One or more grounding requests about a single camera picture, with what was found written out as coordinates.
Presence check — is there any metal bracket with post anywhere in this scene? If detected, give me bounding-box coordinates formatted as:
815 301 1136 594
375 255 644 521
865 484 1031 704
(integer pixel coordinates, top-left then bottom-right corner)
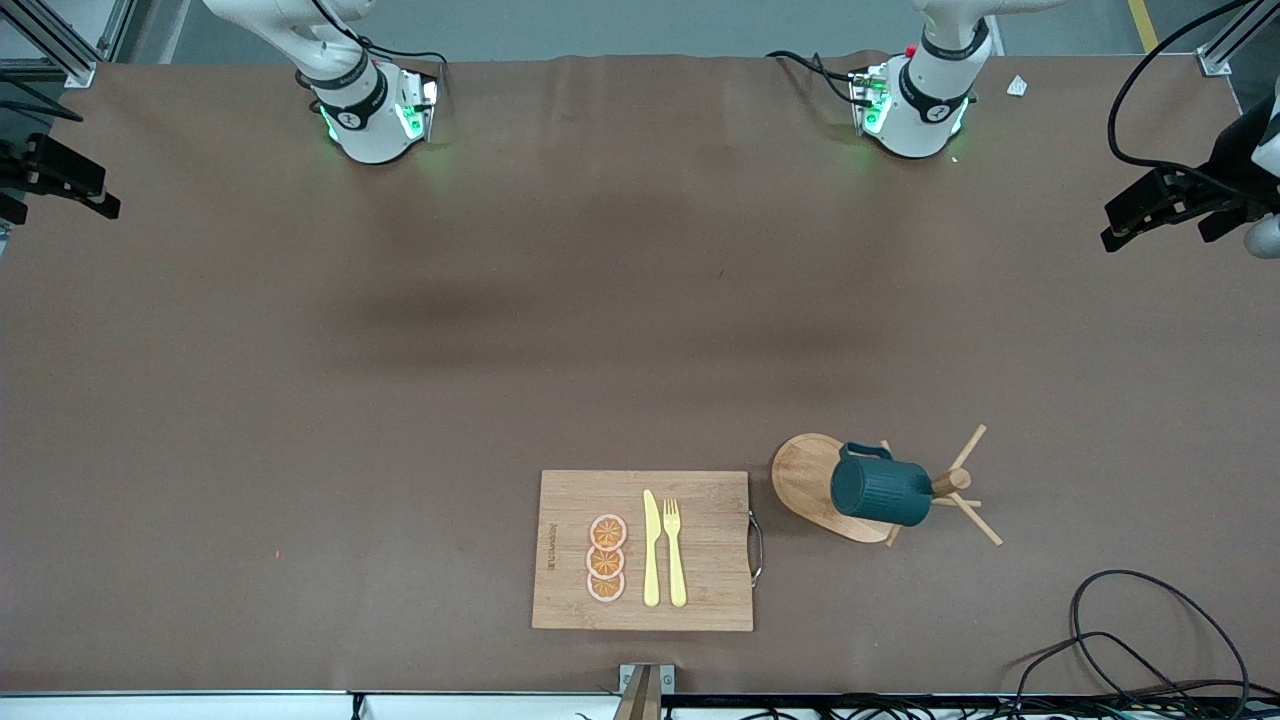
612 663 677 720

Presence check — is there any yellow plastic fork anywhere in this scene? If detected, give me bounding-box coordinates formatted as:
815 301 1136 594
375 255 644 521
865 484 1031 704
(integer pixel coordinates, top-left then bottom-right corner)
662 497 689 609

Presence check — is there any teal cup yellow inside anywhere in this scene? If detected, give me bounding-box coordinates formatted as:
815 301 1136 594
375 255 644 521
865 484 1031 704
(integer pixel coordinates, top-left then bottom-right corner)
830 440 936 528

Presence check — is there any wooden cup rack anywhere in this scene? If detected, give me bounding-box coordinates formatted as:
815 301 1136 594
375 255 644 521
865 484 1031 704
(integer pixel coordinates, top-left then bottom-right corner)
770 423 1004 548

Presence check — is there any bamboo cutting board metal handle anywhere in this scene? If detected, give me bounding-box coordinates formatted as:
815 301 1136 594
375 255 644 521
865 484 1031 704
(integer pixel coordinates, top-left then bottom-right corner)
531 469 765 633

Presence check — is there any black looped cable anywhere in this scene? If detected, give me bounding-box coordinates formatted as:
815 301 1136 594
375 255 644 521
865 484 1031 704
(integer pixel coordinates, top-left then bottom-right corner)
1010 630 1186 703
1070 570 1253 703

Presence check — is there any black left arm base cable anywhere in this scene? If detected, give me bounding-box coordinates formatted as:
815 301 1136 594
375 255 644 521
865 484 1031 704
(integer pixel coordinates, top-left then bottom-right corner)
766 48 863 107

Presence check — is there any brown table cover mat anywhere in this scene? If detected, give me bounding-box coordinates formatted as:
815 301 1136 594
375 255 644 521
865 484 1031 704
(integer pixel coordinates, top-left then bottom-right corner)
0 52 1280 696

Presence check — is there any aluminium frame profile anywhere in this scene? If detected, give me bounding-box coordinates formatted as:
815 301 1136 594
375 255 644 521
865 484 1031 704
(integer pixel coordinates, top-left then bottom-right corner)
0 0 136 89
1195 0 1280 78

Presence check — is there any yellow plastic knife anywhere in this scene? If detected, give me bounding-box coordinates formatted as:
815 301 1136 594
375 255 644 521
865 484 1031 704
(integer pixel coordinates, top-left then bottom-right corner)
642 489 662 608

